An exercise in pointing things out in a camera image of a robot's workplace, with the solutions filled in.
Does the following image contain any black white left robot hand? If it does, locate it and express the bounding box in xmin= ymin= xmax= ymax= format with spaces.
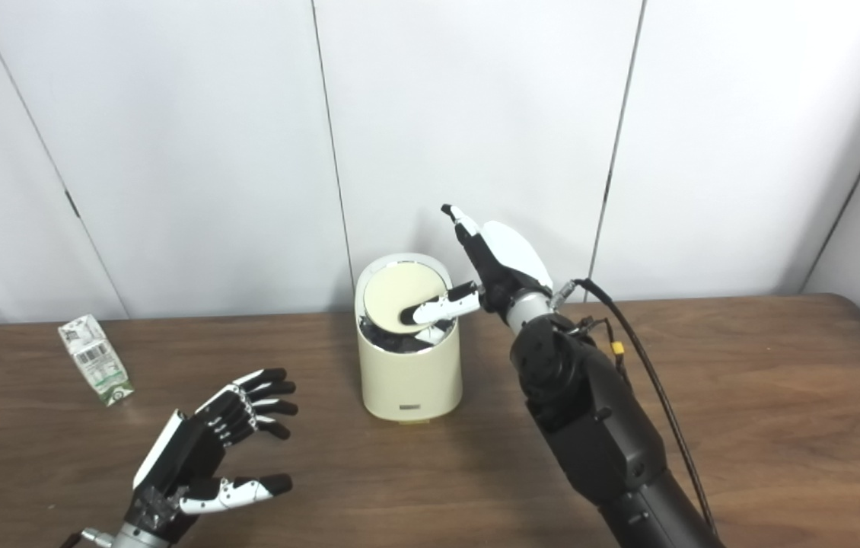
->
xmin=123 ymin=368 xmax=299 ymax=545

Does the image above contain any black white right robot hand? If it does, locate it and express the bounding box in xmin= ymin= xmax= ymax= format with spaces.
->
xmin=398 ymin=204 xmax=555 ymax=336

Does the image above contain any cream round bin lid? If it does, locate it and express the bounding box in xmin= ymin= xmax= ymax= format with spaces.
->
xmin=363 ymin=263 xmax=450 ymax=334

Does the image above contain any white green milk carton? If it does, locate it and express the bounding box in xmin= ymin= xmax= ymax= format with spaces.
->
xmin=58 ymin=314 xmax=135 ymax=407

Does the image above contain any black bin liner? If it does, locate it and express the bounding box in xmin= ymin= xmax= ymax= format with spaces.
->
xmin=358 ymin=316 xmax=455 ymax=353

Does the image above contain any cream-colored bin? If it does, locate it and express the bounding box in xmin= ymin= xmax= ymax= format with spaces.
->
xmin=355 ymin=253 xmax=464 ymax=424

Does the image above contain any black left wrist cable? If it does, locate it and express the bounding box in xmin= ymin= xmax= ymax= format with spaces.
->
xmin=61 ymin=527 xmax=115 ymax=548

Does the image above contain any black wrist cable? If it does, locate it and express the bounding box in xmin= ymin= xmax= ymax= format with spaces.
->
xmin=61 ymin=527 xmax=115 ymax=548
xmin=552 ymin=278 xmax=718 ymax=537

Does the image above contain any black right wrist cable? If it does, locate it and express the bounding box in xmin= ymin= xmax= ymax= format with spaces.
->
xmin=552 ymin=278 xmax=718 ymax=537

